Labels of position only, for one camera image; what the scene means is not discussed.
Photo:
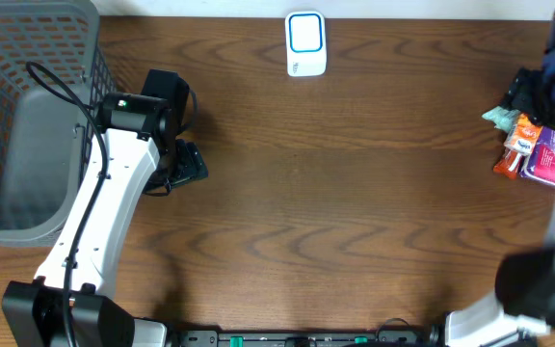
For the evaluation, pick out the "grey plastic mesh basket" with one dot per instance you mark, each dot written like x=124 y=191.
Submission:
x=45 y=142

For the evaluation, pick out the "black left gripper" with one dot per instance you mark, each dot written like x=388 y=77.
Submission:
x=189 y=165

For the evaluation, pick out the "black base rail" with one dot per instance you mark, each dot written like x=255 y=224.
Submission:
x=392 y=333

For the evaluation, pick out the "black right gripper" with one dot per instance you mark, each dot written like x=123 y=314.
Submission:
x=522 y=94

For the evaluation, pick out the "orange red long snack packet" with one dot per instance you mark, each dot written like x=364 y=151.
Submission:
x=508 y=164

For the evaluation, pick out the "purple red snack packet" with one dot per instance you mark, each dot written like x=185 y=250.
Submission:
x=540 y=164

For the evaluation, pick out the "mint green snack packet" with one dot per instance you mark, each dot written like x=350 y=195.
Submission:
x=502 y=118

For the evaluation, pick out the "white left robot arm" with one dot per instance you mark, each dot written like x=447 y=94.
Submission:
x=136 y=150

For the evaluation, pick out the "small orange snack packet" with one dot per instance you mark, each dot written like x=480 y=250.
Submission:
x=523 y=135

